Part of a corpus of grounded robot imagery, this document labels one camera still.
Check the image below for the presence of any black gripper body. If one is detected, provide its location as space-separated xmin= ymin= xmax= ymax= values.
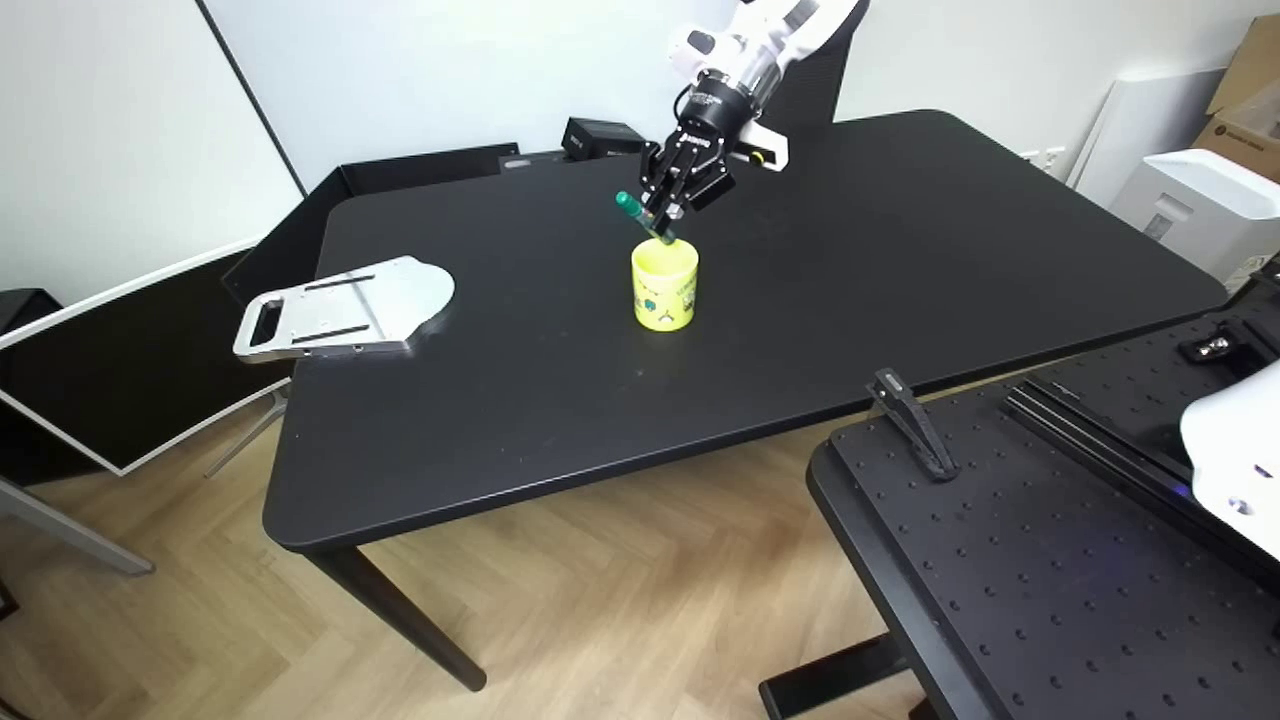
xmin=644 ymin=120 xmax=741 ymax=196

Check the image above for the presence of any green marker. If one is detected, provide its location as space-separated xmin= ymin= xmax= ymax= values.
xmin=610 ymin=188 xmax=678 ymax=249

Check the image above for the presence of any yellow mug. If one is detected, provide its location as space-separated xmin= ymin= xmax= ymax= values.
xmin=626 ymin=234 xmax=705 ymax=336

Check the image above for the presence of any small black box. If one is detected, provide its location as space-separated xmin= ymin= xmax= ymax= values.
xmin=555 ymin=116 xmax=654 ymax=163

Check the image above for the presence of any black pillar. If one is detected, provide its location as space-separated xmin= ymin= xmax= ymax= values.
xmin=733 ymin=0 xmax=864 ymax=139

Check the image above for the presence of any black table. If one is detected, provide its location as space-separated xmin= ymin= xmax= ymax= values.
xmin=261 ymin=108 xmax=1230 ymax=697

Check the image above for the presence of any large white whiteboard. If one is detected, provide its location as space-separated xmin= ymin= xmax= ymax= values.
xmin=197 ymin=0 xmax=752 ymax=191

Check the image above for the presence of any black clamp lever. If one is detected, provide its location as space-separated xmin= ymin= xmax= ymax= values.
xmin=867 ymin=367 xmax=959 ymax=487

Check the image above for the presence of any white plastic tray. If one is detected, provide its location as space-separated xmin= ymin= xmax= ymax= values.
xmin=228 ymin=251 xmax=461 ymax=367

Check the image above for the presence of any white leaning board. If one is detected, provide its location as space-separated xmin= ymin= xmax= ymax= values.
xmin=1066 ymin=68 xmax=1230 ymax=213

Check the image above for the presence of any white appliance box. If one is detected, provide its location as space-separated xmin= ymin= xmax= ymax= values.
xmin=1112 ymin=145 xmax=1280 ymax=293

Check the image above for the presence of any black perforated board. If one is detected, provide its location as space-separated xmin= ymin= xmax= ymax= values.
xmin=757 ymin=286 xmax=1280 ymax=720

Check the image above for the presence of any brown cardboard box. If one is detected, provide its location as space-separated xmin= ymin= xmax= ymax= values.
xmin=1193 ymin=14 xmax=1280 ymax=183

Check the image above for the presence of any grey metal bar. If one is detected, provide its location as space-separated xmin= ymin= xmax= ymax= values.
xmin=0 ymin=477 xmax=160 ymax=581

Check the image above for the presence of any black aluminium rail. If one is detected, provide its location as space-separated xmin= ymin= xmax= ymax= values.
xmin=1001 ymin=374 xmax=1280 ymax=571

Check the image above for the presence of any black panel white frame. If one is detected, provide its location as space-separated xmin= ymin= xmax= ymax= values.
xmin=0 ymin=237 xmax=324 ymax=479

